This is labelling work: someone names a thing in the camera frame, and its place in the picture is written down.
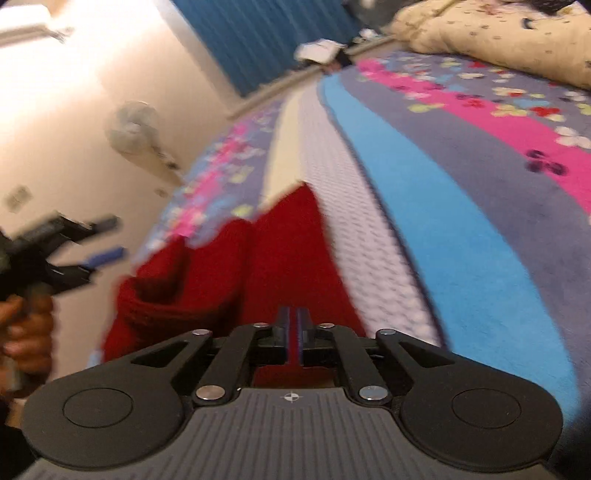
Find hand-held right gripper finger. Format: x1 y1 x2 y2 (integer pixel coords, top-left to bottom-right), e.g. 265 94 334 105
131 305 291 407
296 308 455 407

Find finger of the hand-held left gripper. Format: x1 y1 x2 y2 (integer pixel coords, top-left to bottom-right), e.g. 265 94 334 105
51 213 122 252
48 248 127 294

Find red knit sweater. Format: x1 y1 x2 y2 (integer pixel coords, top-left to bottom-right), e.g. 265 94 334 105
102 182 370 388

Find person's left hand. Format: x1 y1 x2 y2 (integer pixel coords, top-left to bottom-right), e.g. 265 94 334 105
0 295 55 372

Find white standing fan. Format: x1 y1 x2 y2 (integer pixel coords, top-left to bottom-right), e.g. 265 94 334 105
105 102 185 185

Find colourful floral striped blanket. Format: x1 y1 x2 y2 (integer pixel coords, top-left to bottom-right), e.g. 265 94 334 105
88 48 591 411

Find white air conditioner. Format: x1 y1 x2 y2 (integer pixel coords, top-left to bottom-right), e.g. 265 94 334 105
0 7 75 47

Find blue curtain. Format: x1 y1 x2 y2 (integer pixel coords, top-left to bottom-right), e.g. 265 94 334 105
173 0 370 97

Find white cloth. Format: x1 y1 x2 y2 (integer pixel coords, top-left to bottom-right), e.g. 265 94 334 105
295 39 347 65

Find cream star print duvet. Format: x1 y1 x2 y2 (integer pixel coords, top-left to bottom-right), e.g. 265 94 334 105
390 0 591 90

